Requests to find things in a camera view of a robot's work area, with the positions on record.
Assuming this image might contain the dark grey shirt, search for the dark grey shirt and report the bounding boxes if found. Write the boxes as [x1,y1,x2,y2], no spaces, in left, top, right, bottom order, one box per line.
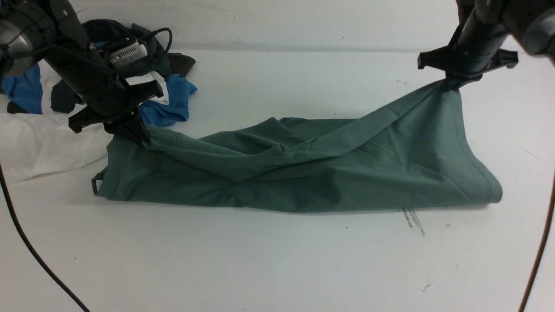
[50,19,196,114]

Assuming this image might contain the blue shirt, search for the blue shirt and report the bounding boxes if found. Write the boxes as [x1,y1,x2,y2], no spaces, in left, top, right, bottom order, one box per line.
[1,61,197,127]

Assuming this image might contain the black left camera cable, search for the black left camera cable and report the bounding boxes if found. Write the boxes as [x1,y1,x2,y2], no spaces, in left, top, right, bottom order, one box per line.
[82,19,173,55]

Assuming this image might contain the green long-sleeve top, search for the green long-sleeve top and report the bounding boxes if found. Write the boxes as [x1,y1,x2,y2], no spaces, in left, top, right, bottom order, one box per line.
[92,81,503,213]

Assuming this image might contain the white shirt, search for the white shirt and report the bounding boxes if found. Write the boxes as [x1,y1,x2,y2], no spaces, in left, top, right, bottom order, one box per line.
[0,61,170,185]

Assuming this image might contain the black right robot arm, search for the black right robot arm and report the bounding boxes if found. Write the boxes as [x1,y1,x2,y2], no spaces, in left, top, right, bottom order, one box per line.
[418,0,555,91]

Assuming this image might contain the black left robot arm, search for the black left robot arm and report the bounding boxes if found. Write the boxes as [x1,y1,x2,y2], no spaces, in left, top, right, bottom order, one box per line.
[1,0,163,144]

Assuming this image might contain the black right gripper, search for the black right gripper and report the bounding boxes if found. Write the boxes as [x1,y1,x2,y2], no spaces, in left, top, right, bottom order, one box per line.
[418,46,519,91]

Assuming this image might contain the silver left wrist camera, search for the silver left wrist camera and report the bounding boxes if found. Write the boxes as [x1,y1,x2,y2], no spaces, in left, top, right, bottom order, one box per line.
[107,41,147,68]

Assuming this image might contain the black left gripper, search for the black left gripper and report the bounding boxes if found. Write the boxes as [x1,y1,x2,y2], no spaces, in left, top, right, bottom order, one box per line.
[68,81,163,144]

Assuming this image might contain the brown right cable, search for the brown right cable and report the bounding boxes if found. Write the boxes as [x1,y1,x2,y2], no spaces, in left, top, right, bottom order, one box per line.
[518,169,555,312]

